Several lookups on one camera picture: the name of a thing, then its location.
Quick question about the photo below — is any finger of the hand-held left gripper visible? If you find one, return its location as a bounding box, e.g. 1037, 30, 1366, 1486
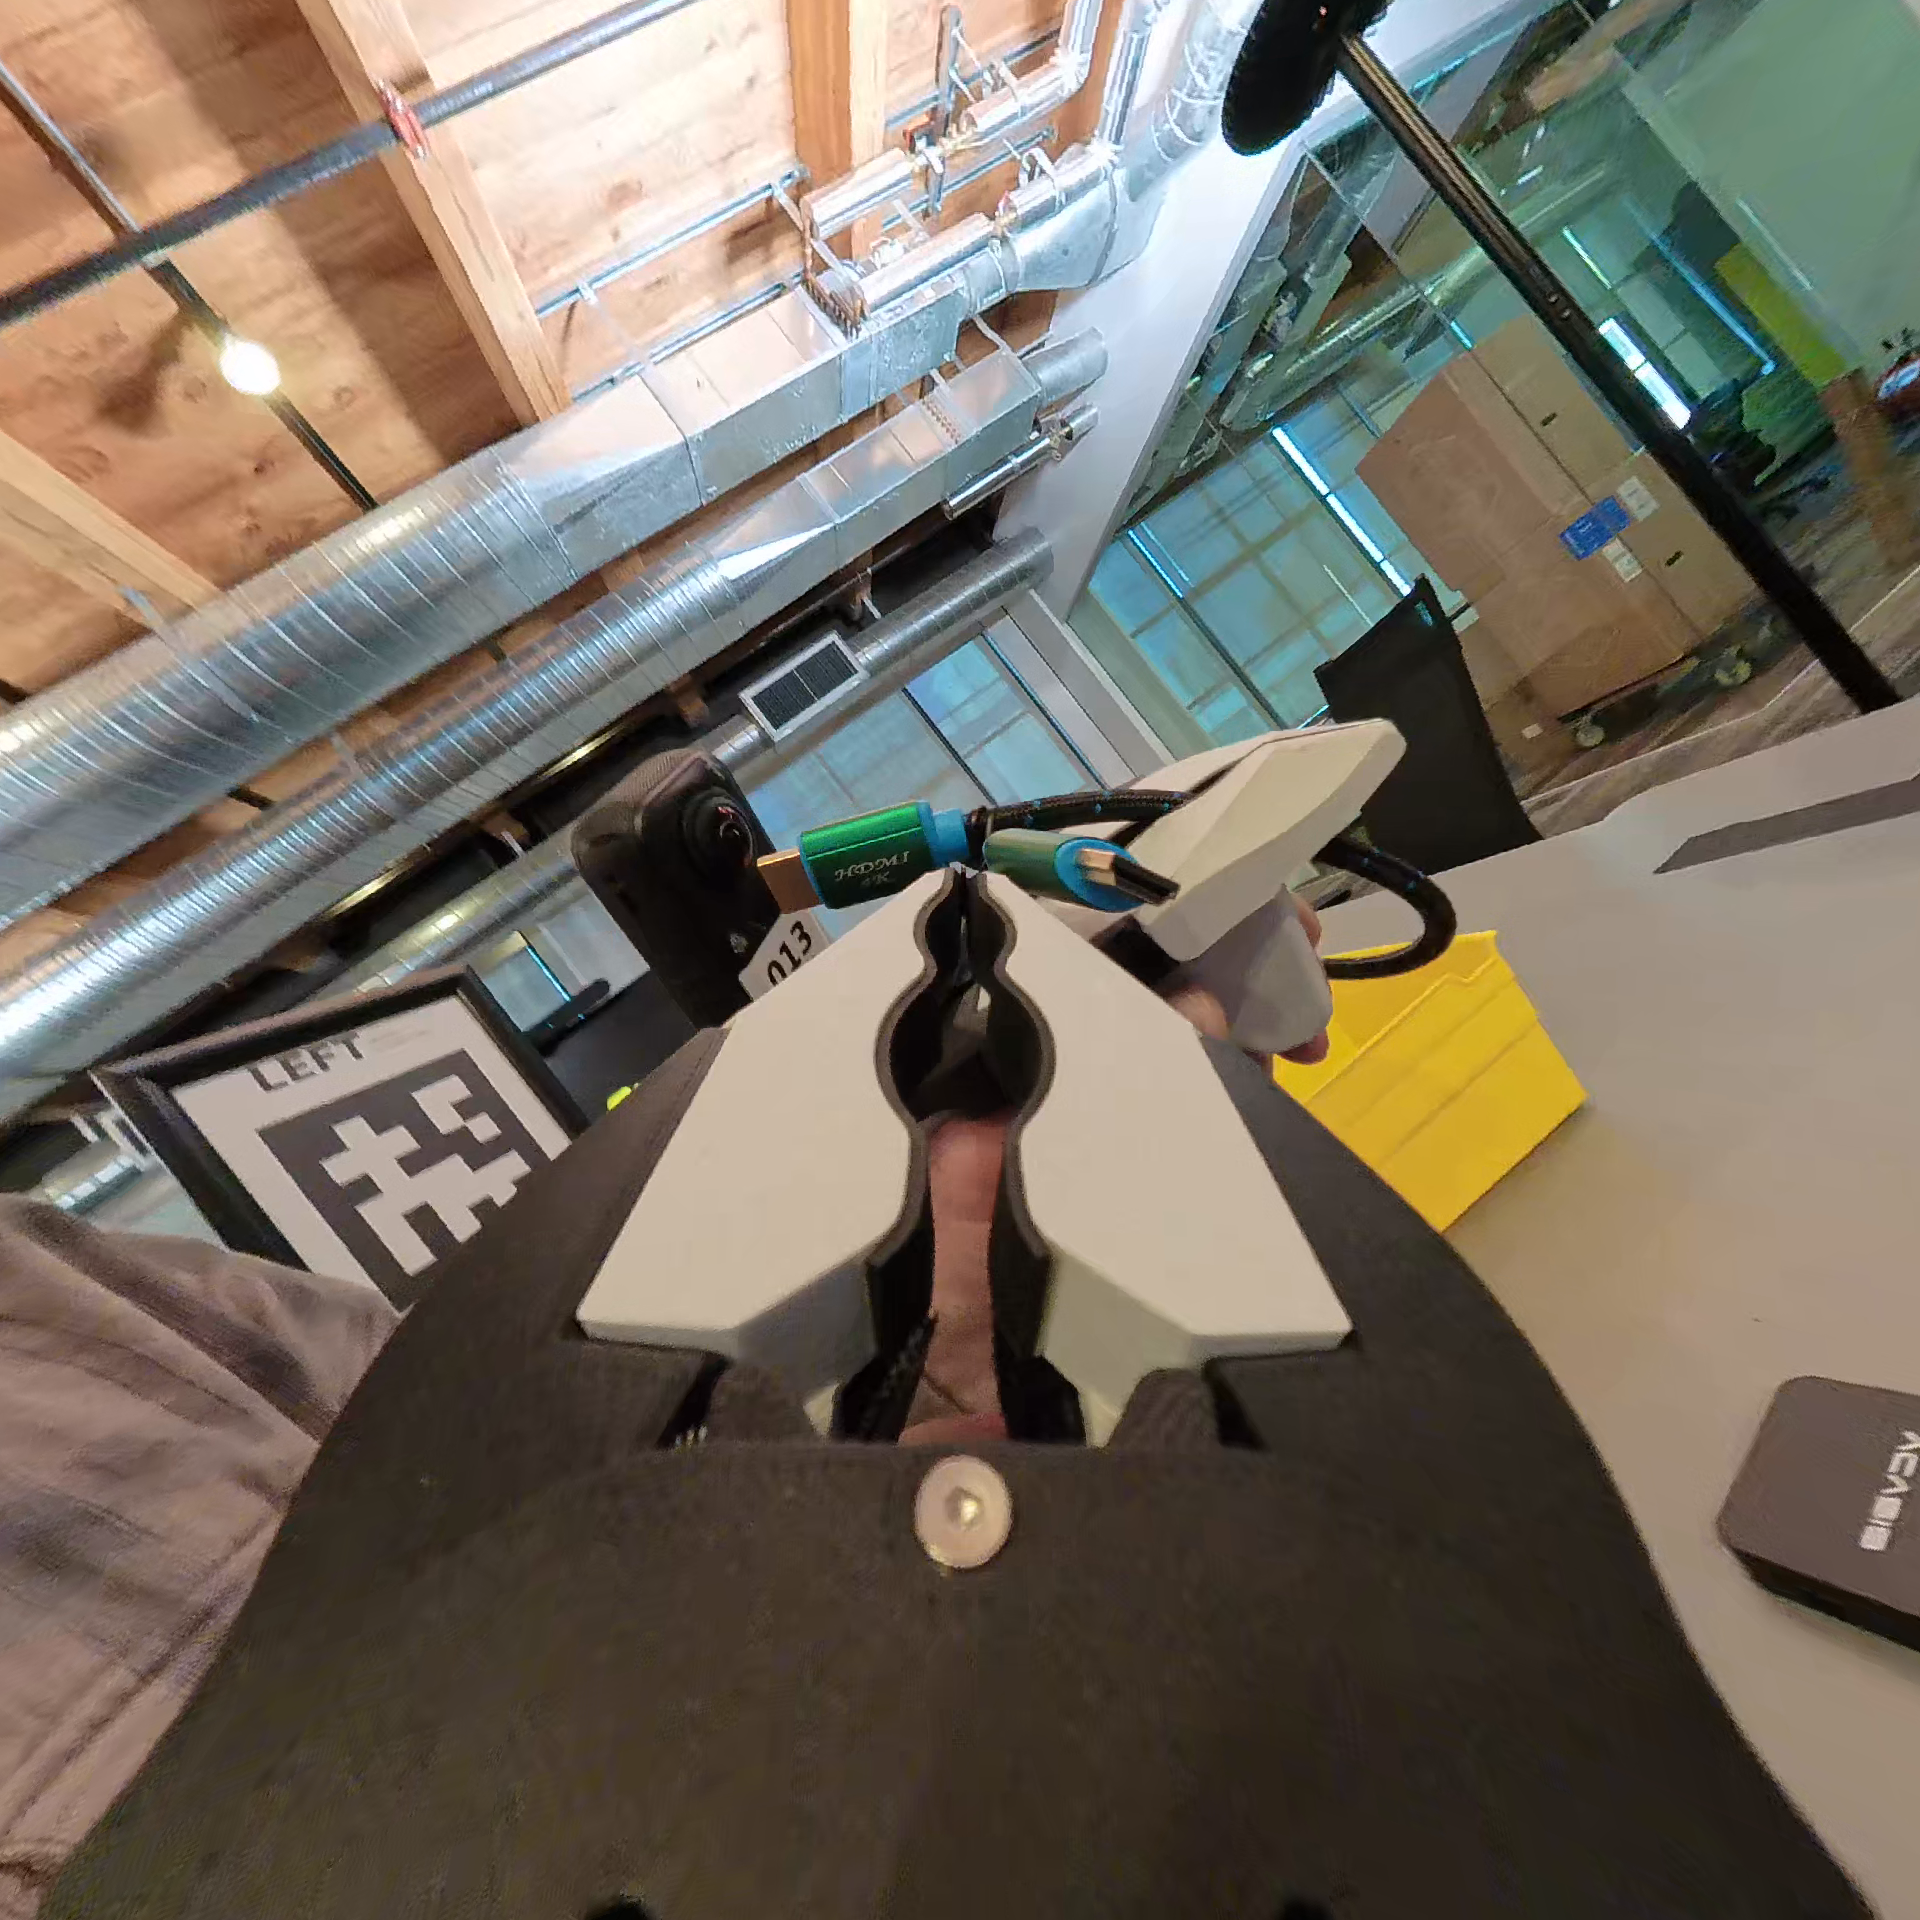
1146, 721, 1413, 964
1102, 724, 1359, 804

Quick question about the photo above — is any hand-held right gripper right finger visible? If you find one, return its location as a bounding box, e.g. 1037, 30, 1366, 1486
966, 873, 1356, 1449

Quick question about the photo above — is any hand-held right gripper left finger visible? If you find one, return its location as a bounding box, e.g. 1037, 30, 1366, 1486
573, 872, 968, 1442

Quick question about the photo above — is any black braided hdmi cable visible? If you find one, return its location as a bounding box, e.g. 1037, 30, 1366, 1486
756, 784, 1461, 985

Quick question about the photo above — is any person's left forearm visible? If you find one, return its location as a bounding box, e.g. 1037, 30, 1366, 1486
0, 1190, 400, 1920

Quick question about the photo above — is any person's left hand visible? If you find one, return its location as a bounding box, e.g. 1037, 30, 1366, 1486
1177, 896, 1335, 1068

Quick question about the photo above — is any person's right hand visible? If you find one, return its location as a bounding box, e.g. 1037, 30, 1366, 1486
901, 1118, 1013, 1445

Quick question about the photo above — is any black chair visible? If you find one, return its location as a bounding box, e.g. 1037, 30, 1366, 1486
1314, 576, 1543, 876

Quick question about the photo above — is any white vent grille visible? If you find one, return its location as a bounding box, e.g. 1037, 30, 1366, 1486
737, 633, 866, 745

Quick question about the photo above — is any large yellow plastic bin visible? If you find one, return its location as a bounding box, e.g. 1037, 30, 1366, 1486
1270, 931, 1589, 1234

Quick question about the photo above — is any large cardboard box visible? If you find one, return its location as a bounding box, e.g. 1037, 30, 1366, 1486
1358, 316, 1800, 737

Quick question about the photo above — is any black pole with round disc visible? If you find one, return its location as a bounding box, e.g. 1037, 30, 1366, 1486
1217, 0, 1906, 717

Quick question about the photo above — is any black rectangular hub box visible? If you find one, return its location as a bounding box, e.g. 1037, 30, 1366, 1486
1713, 1376, 1920, 1656

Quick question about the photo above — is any black ceiling pipe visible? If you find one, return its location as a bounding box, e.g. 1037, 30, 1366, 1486
0, 0, 705, 329

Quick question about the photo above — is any thin spiral metal duct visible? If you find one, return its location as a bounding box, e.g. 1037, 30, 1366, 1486
300, 526, 1057, 962

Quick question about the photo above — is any wide spiral metal duct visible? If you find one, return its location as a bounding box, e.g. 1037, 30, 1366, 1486
0, 334, 1112, 1085
0, 152, 1127, 922

